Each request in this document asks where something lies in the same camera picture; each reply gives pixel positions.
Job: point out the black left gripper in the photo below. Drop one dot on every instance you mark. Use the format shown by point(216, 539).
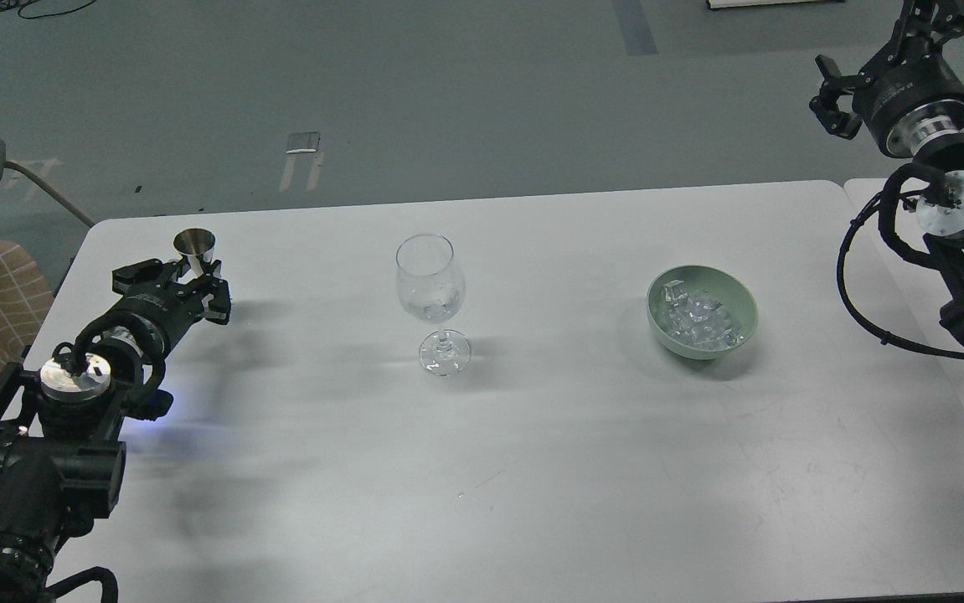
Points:
point(154, 312)

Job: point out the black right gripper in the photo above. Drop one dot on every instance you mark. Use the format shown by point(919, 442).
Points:
point(921, 86)

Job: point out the steel double jigger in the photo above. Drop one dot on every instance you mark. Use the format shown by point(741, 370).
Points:
point(196, 247)

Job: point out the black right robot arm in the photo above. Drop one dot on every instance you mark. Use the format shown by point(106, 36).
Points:
point(919, 213)

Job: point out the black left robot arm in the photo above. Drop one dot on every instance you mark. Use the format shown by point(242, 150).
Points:
point(61, 454)

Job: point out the clear wine glass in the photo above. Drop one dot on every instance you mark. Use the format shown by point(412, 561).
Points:
point(431, 287)

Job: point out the pile of ice cubes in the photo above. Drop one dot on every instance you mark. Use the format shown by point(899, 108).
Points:
point(697, 319)

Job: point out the grey floor plate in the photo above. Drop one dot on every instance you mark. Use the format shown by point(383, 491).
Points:
point(303, 142)

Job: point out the green bowl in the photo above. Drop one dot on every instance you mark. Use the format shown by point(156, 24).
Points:
point(734, 295)

